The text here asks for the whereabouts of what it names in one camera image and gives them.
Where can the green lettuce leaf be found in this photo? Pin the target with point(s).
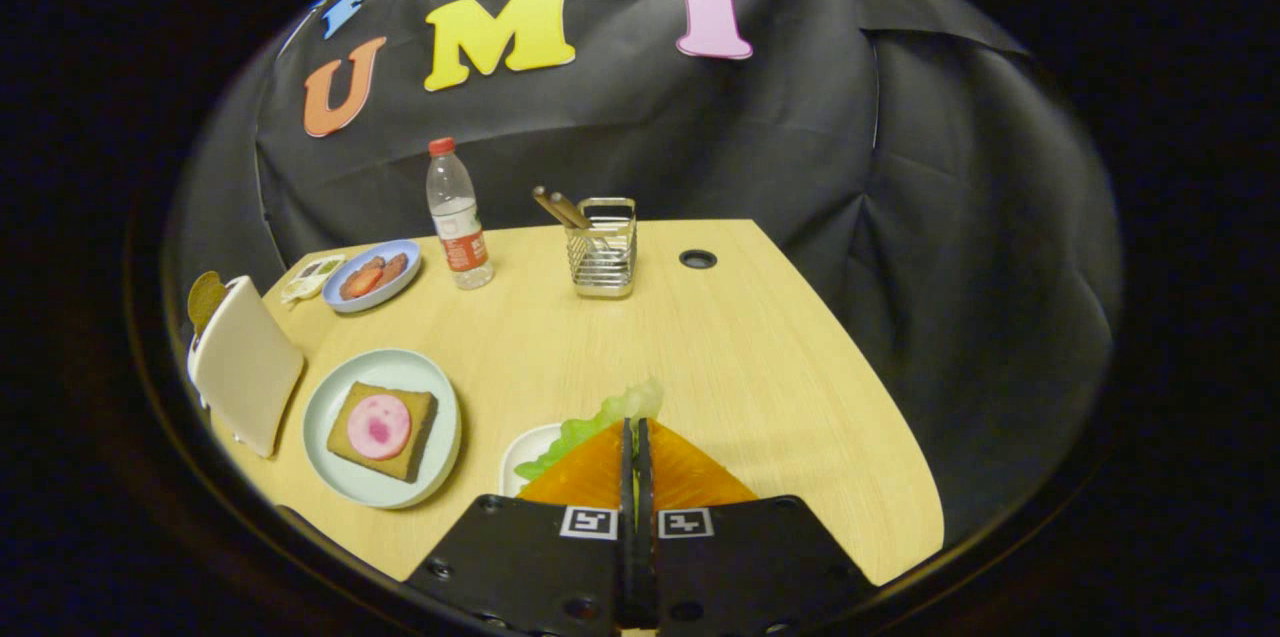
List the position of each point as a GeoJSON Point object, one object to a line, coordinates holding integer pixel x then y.
{"type": "Point", "coordinates": [600, 412]}

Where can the wooden chopstick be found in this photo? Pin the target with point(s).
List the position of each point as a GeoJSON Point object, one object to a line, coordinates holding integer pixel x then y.
{"type": "Point", "coordinates": [568, 207]}
{"type": "Point", "coordinates": [545, 199]}

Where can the toasted brown bread slice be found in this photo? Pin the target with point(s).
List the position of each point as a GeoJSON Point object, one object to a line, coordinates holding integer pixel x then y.
{"type": "Point", "coordinates": [205, 297]}

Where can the black backdrop cloth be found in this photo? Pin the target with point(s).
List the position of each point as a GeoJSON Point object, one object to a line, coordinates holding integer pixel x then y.
{"type": "Point", "coordinates": [700, 137]}

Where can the clear plastic bottle red cap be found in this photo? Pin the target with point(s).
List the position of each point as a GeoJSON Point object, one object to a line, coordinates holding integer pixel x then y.
{"type": "Point", "coordinates": [458, 217]}

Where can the light green plate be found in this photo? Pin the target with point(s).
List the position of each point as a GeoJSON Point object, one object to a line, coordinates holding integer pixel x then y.
{"type": "Point", "coordinates": [325, 397]}

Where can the blue plate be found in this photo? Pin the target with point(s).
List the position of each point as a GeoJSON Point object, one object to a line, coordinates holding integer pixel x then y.
{"type": "Point", "coordinates": [405, 282]}

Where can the small white dish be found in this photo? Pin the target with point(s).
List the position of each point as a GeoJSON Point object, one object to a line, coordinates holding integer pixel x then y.
{"type": "Point", "coordinates": [520, 452]}

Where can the brown bread slice with ham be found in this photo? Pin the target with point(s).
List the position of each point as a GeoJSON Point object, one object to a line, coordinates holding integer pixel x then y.
{"type": "Point", "coordinates": [345, 442]}

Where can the white toaster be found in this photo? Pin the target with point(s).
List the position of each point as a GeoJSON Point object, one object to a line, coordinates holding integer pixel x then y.
{"type": "Point", "coordinates": [245, 367]}

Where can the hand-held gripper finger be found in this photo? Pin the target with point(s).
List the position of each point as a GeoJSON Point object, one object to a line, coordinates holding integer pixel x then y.
{"type": "Point", "coordinates": [645, 487]}
{"type": "Point", "coordinates": [627, 487]}

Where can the red tomato slice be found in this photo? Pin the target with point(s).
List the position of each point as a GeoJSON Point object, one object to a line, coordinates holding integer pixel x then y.
{"type": "Point", "coordinates": [360, 283]}

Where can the brown meat patty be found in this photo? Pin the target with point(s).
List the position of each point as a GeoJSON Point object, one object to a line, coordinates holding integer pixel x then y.
{"type": "Point", "coordinates": [372, 263]}
{"type": "Point", "coordinates": [395, 267]}

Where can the pink ham slice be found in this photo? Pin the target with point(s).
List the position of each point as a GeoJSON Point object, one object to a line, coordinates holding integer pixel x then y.
{"type": "Point", "coordinates": [378, 427]}

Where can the white divided snack tray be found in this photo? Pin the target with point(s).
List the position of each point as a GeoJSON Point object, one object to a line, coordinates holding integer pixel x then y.
{"type": "Point", "coordinates": [320, 269]}

